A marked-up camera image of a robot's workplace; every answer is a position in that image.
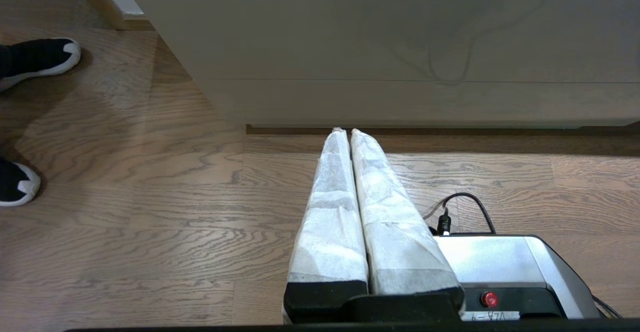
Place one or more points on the red base button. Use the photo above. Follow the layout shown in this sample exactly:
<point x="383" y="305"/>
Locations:
<point x="489" y="299"/>

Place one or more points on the white handwritten label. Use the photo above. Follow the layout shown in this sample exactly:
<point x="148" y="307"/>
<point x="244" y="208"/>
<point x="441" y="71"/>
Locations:
<point x="490" y="316"/>

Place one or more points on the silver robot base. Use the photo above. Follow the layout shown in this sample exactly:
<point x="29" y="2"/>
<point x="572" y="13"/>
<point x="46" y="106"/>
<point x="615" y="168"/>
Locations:
<point x="500" y="262"/>

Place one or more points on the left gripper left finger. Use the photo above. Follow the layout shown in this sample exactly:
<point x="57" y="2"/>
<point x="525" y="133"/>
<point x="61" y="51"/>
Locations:
<point x="330" y="232"/>

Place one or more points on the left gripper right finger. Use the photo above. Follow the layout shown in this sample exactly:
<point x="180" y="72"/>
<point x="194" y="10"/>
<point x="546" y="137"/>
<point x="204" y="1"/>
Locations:
<point x="400" y="237"/>

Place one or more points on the black white-soled shoe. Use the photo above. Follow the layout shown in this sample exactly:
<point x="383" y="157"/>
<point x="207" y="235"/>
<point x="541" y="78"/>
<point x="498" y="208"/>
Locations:
<point x="40" y="59"/>
<point x="15" y="184"/>

